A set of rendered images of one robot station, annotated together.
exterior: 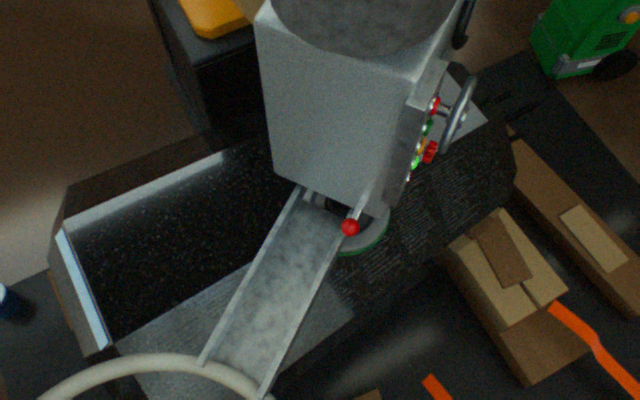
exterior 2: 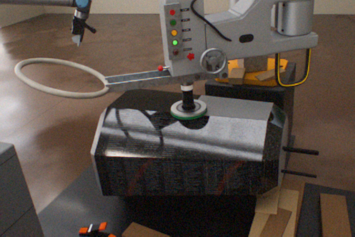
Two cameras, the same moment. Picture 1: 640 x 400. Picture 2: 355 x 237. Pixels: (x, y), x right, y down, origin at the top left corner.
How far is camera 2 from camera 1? 1.73 m
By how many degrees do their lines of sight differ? 51
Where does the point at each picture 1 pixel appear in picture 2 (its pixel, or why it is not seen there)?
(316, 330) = (155, 151)
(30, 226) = not seen: hidden behind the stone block
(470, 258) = (257, 222)
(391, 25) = not seen: outside the picture
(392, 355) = not seen: outside the picture
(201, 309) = (132, 115)
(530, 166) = (340, 230)
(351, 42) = not seen: outside the picture
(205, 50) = (212, 82)
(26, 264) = not seen: hidden behind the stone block
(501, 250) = (273, 228)
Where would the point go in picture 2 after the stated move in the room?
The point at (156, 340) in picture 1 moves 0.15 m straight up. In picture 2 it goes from (115, 114) to (111, 94)
